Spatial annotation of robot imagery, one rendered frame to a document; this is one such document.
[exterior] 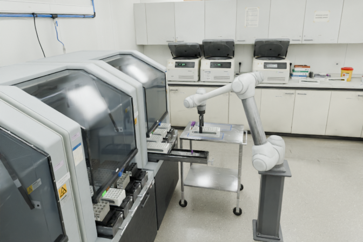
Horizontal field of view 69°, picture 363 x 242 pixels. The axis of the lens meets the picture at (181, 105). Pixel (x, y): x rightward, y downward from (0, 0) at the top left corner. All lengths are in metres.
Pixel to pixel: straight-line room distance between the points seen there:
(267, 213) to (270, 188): 0.26
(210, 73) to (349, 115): 2.24
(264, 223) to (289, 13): 3.16
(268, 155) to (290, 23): 2.91
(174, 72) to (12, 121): 3.50
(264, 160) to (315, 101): 2.66
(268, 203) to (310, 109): 2.42
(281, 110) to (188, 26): 2.07
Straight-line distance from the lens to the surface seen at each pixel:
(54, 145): 1.25
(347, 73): 4.96
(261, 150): 2.11
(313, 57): 5.11
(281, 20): 4.62
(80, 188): 1.47
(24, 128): 1.28
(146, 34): 4.89
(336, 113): 4.77
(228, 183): 2.90
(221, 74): 4.40
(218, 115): 4.58
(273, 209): 2.58
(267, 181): 2.41
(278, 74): 4.42
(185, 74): 4.48
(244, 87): 1.98
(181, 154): 2.32
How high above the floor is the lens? 1.91
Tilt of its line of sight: 18 degrees down
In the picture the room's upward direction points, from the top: 2 degrees counter-clockwise
